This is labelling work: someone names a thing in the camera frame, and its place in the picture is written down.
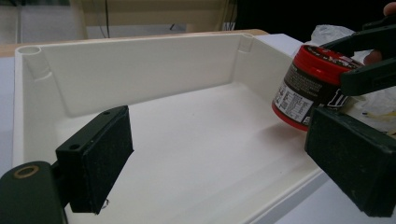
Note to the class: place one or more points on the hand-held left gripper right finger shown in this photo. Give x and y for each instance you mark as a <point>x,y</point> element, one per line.
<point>358,161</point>

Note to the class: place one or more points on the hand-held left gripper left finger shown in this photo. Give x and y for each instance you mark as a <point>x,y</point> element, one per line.
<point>99,161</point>

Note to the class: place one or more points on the clear plastic bag yellow print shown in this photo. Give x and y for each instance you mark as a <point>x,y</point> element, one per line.
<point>333,31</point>

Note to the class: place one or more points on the red jar black label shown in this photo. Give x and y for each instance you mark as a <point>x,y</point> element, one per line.
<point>311,81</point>

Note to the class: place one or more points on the white plastic bin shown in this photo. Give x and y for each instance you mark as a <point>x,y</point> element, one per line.
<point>186,140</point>

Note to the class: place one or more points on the light wooden shelf unit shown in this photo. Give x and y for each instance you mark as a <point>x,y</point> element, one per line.
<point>155,15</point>

